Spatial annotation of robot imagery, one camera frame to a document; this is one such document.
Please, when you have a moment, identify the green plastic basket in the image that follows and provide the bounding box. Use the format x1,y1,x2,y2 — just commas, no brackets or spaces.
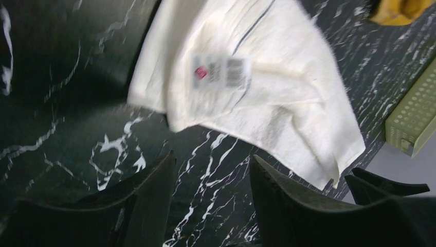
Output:
385,60,435,158

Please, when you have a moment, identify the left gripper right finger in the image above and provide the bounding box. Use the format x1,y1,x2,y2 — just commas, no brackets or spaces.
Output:
250,156,435,246

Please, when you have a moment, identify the white towel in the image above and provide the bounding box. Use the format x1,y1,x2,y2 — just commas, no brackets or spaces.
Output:
128,1,366,190

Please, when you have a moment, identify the yellow brown towel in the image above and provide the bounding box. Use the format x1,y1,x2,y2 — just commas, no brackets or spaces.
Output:
369,0,435,26

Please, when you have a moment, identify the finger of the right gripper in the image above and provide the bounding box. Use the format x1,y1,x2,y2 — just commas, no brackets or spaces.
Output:
352,168,430,196
344,175,391,205

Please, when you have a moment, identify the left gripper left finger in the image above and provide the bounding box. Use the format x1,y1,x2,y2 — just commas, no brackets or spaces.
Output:
1,151,176,246

